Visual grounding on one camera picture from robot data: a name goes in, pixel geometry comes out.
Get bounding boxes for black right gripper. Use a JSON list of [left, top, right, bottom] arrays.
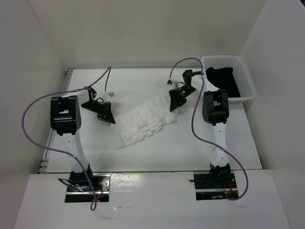
[[169, 86, 196, 112]]

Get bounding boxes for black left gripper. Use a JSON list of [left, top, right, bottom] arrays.
[[81, 101, 115, 124]]

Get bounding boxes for white pleated skirt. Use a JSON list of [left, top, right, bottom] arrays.
[[111, 94, 178, 149]]

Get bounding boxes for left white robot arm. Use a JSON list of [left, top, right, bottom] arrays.
[[51, 87, 115, 191]]

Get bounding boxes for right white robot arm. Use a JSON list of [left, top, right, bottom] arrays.
[[167, 70, 231, 187]]

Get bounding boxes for black folded skirt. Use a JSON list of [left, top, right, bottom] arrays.
[[206, 67, 241, 98]]

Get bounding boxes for white plastic basket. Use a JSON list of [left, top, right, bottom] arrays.
[[201, 55, 256, 103]]

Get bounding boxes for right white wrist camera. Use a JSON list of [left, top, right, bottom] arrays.
[[167, 79, 179, 90]]

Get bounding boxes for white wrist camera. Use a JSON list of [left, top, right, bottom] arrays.
[[167, 79, 179, 90], [102, 92, 114, 103]]

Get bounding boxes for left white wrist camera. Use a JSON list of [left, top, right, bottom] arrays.
[[102, 92, 114, 103]]

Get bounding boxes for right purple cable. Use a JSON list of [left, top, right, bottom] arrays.
[[168, 57, 250, 202]]

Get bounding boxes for purple cable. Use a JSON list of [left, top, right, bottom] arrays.
[[21, 66, 112, 212], [168, 57, 250, 202]]

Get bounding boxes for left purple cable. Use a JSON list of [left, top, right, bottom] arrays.
[[21, 66, 112, 212]]

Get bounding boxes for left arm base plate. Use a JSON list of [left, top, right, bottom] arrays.
[[58, 173, 111, 203]]

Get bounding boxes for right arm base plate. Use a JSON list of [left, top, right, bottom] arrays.
[[189, 172, 239, 200]]

